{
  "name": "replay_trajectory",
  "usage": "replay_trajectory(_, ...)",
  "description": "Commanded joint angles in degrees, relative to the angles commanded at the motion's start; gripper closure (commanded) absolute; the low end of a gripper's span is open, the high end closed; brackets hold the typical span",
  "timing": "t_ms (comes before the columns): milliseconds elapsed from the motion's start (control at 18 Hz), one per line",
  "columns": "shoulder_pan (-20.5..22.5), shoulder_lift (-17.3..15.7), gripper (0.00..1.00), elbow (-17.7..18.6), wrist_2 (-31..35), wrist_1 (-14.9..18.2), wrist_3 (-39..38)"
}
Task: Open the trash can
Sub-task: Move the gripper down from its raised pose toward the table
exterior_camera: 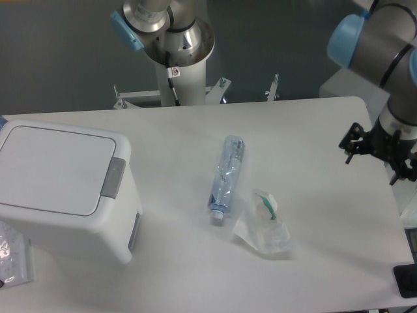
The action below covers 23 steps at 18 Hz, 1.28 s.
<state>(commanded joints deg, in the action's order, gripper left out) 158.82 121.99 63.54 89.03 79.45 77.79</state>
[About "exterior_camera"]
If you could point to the clear plastic wrapper green strip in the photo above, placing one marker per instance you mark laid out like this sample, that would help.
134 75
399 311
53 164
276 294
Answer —
261 226

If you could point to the clear plastic bag at left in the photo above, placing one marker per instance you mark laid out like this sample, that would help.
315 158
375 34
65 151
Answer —
16 258

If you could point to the black device at right edge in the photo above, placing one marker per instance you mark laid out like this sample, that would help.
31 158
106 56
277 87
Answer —
405 277

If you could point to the silver robot arm on pedestal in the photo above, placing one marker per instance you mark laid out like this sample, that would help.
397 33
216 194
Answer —
169 32

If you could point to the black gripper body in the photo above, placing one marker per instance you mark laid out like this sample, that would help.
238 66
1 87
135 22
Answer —
388 147

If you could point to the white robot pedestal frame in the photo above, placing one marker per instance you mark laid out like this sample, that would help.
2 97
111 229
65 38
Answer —
180 87

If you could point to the white plastic trash can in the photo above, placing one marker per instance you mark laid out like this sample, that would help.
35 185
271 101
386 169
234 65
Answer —
70 189

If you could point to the crushed clear water bottle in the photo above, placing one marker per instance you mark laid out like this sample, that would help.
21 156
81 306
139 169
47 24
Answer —
225 178

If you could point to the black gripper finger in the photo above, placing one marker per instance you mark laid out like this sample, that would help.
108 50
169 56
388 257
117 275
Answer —
404 170
353 142

